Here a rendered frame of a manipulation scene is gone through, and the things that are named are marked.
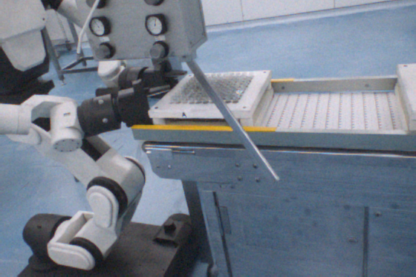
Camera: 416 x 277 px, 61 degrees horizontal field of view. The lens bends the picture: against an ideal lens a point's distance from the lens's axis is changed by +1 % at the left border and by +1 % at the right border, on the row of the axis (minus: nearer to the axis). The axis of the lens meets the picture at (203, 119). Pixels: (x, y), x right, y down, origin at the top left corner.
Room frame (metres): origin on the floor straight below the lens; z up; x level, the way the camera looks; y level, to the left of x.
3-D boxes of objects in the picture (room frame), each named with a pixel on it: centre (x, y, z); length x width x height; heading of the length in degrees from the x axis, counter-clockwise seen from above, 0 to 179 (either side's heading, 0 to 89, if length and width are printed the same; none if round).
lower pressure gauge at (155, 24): (0.65, 0.05, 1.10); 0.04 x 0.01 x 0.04; 65
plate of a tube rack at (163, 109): (0.81, -0.04, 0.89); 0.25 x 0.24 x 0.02; 155
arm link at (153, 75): (0.96, 0.12, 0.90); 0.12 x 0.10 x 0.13; 57
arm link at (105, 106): (0.79, 0.18, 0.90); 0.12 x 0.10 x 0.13; 97
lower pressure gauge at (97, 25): (0.70, 0.16, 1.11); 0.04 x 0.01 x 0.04; 65
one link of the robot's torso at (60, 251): (1.08, 0.54, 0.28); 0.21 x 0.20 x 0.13; 65
